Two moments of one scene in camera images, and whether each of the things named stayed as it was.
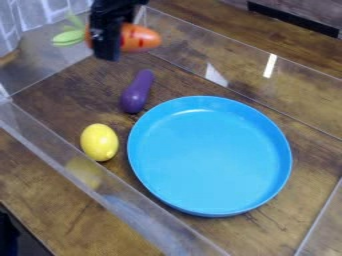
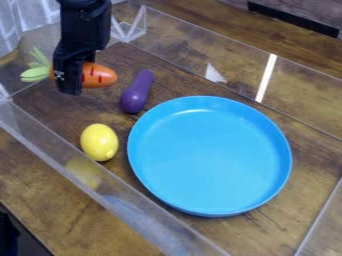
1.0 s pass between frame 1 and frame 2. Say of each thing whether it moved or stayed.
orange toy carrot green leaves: moved
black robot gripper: moved
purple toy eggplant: stayed
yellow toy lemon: stayed
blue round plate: stayed
